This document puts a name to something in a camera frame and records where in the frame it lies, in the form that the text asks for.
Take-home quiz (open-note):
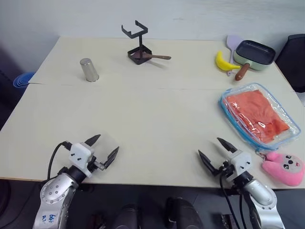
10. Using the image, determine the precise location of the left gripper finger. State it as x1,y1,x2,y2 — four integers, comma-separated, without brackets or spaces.
94,146,120,171
83,134,102,147

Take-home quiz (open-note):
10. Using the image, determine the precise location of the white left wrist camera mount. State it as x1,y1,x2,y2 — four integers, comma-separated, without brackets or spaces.
69,142,95,177

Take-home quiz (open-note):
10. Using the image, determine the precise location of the purple silicone spatula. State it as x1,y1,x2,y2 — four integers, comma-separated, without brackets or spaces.
225,35,244,77

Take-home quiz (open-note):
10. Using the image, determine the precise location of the stack of blue bowls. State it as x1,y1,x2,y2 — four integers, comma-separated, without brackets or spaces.
13,71,36,88

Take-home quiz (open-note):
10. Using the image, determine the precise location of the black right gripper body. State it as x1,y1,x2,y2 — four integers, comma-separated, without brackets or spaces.
220,160,237,181

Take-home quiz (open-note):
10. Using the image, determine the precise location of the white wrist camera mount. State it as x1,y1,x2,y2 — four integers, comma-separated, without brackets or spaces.
228,150,252,178
69,142,95,177

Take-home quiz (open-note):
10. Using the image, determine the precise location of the steel metal cup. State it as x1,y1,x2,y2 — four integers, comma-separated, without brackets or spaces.
80,58,100,82

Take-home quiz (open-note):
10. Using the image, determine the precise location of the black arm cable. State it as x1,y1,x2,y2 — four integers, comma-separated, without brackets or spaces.
219,173,243,229
47,141,72,182

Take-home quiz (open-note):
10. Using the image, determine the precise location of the pink plush bunny keychain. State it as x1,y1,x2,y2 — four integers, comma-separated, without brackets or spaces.
261,152,305,187

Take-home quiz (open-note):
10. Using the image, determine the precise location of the black wire stand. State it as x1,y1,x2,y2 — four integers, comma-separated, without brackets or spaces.
121,20,153,65

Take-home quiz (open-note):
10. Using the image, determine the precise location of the clear pouch with orange cloth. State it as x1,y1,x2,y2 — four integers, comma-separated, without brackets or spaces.
218,82,302,153

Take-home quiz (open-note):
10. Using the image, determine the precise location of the orange cloth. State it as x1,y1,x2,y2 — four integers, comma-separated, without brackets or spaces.
225,88,291,145

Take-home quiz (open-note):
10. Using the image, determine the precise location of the yellow toy banana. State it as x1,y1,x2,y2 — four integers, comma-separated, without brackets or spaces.
215,51,242,72

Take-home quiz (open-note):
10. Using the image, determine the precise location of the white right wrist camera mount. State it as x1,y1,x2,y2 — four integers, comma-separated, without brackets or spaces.
228,150,252,178

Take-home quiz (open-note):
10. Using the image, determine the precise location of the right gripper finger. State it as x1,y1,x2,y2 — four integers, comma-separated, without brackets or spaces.
216,137,238,154
198,149,225,177

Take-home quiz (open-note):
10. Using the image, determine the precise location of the dark rounded shape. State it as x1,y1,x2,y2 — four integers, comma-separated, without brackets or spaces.
165,197,203,229

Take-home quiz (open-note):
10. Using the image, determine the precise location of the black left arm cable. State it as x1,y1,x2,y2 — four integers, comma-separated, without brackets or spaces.
47,141,72,182

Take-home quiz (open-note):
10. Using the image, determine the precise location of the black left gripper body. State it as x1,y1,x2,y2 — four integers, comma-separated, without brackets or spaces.
86,154,101,173

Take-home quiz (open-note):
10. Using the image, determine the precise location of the black chair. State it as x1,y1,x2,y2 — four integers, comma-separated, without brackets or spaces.
275,34,305,93

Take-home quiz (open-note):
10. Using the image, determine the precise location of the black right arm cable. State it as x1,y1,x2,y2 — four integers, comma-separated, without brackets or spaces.
219,173,243,229

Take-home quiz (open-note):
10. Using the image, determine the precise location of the green pan with wooden handle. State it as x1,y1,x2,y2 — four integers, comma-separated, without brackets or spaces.
233,40,276,82

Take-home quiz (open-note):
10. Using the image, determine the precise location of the brown wooden spoon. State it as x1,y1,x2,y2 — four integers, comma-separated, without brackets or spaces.
133,52,172,61

